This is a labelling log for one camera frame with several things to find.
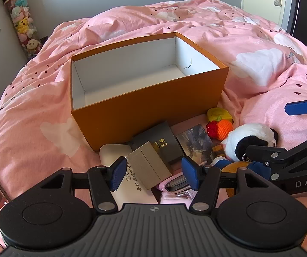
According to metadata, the white glasses case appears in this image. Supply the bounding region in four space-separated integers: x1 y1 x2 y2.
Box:
99 144 158 204

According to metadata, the large white panda plush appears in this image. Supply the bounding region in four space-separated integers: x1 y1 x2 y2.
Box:
220 123 279 164

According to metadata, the pink card holder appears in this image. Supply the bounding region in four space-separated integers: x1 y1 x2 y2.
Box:
153 175 194 193

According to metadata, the dark picture card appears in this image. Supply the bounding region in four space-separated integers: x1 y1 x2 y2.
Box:
175 124 214 166

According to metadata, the small brown cardboard box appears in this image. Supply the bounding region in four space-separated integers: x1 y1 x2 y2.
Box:
126 142 173 190

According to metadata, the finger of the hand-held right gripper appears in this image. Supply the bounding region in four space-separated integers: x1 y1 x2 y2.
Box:
284 88 307 117
246 131 307 181

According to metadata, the clear tube of plush toys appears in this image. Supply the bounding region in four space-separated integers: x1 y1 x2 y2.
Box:
3 0 40 59

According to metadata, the bear doll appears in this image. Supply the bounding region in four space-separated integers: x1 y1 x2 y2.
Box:
211 145 272 182

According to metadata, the red and orange crocheted toy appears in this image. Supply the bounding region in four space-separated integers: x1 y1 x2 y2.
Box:
206 120 234 140

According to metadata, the orange cardboard box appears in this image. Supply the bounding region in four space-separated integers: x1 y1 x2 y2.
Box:
70 31 229 152

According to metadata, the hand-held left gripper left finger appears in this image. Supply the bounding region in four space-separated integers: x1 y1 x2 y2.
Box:
39 157 128 214

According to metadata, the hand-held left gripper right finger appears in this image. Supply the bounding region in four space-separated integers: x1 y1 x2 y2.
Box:
182 157 270 214

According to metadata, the pink printed duvet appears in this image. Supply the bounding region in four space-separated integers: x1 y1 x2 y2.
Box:
0 0 307 257

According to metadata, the black box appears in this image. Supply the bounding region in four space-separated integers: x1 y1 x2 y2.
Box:
131 121 186 170

